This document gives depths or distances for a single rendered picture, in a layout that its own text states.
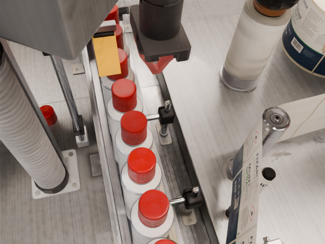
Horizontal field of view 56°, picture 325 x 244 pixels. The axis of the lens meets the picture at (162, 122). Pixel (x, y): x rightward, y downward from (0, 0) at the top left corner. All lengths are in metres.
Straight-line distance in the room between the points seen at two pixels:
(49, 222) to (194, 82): 0.40
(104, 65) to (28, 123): 0.21
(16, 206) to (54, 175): 0.32
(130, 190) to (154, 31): 0.21
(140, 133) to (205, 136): 0.26
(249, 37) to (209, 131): 0.19
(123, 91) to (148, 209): 0.15
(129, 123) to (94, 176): 0.27
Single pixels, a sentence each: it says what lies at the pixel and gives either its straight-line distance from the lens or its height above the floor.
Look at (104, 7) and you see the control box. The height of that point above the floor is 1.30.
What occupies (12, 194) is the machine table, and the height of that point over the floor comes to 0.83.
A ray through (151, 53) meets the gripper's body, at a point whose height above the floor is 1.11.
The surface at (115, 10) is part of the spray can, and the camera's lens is 0.51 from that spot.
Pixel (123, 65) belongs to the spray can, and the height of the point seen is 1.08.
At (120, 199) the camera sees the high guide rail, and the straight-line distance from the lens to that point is 0.46.
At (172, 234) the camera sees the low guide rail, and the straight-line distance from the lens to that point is 0.50.
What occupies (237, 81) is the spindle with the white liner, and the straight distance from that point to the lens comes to 0.67.
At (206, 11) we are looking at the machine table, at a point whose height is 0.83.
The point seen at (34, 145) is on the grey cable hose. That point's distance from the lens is 0.26.
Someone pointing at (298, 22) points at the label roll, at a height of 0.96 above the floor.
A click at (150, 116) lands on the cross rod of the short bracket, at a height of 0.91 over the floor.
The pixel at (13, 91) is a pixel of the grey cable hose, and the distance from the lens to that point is 0.21.
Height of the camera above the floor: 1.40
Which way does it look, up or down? 58 degrees down
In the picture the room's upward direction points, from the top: 7 degrees clockwise
